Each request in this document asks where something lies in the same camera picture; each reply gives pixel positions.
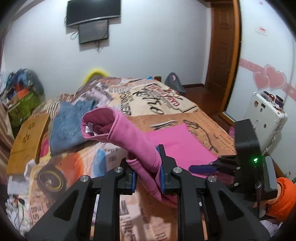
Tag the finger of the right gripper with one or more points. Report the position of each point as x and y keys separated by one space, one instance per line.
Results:
x=228 y=161
x=203 y=169

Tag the folded blue jeans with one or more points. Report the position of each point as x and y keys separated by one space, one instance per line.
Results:
x=66 y=129

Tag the green storage basket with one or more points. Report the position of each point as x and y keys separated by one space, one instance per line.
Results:
x=23 y=109

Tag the printed bed cover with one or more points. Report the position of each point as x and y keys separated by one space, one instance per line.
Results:
x=149 y=104

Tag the pile of clothes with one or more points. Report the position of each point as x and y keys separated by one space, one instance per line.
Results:
x=13 y=82

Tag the wall mounted black television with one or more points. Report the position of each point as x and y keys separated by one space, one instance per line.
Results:
x=86 y=10

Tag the yellow foam headboard piece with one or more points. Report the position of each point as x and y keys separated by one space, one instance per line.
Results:
x=95 y=72

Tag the orange sleeve forearm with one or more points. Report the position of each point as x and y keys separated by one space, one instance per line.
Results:
x=282 y=206

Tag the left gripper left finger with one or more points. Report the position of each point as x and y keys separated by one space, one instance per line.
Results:
x=89 y=208

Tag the pink pants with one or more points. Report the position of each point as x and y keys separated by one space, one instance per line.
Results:
x=108 y=125

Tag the grey backpack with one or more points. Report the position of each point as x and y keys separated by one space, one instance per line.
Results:
x=174 y=83

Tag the small black wall monitor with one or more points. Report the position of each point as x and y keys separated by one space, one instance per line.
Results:
x=93 y=31

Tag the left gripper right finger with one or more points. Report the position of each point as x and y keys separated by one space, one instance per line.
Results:
x=207 y=209

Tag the brown wooden door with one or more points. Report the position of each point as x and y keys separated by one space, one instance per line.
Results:
x=224 y=49

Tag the white suitcase with stickers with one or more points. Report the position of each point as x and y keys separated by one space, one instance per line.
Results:
x=267 y=119

